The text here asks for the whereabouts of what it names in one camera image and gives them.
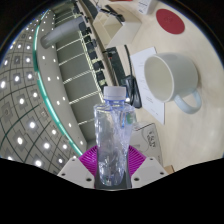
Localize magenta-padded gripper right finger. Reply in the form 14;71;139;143
124;145;168;190

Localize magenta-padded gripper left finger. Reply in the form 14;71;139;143
57;144;101;190

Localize clear plastic water bottle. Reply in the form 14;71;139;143
93;85;137;187

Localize white paper sheet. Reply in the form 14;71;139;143
129;46;166;126

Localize black electronic device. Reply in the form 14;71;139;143
120;75;143;110

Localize white ceramic mug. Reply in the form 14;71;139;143
143;52;203;115

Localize ceiling lights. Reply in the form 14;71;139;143
0;13;84;168

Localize row of black office chairs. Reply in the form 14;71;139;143
71;1;107;88

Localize long curved conference desk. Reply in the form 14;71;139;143
74;0;116;86

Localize grey round column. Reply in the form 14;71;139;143
40;16;86;49

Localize flat round red coaster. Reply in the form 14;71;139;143
155;8;185;35

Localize white remote control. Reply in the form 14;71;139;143
137;0;159;15

